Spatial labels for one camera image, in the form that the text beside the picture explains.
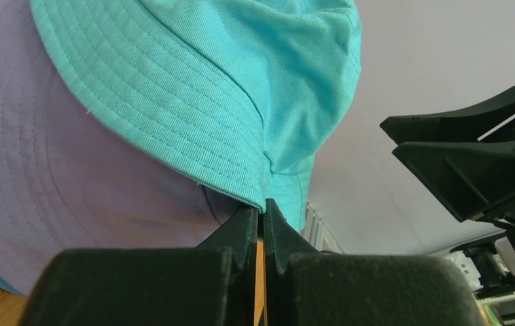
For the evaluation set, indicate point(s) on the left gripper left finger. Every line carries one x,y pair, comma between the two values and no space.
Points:
211,284

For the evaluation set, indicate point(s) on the purple bucket hat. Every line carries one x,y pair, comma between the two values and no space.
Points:
68,182

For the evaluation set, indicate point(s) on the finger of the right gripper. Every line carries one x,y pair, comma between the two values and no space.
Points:
473,181
462,125

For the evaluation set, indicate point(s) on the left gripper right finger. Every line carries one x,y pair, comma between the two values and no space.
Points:
305,286

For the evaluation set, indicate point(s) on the teal hat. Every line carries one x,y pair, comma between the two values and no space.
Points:
237,95

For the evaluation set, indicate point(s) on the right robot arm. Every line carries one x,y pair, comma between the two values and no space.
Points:
493,256

